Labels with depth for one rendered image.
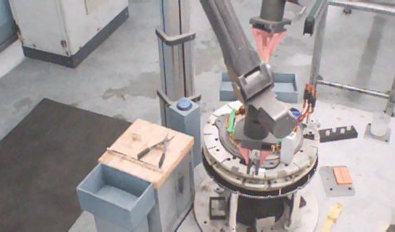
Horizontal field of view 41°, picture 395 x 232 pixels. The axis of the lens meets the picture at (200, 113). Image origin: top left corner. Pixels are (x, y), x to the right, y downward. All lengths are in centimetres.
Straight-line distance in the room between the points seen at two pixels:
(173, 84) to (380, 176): 76
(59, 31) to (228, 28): 267
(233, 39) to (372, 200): 91
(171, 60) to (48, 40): 209
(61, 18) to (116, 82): 54
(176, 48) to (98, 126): 156
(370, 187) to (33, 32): 265
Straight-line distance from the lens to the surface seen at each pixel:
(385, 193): 181
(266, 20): 129
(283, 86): 176
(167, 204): 151
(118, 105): 337
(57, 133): 323
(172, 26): 170
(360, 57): 388
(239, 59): 106
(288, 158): 137
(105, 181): 150
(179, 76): 180
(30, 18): 375
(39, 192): 291
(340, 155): 190
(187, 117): 163
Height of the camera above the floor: 206
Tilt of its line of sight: 39 degrees down
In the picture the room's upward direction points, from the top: 1 degrees counter-clockwise
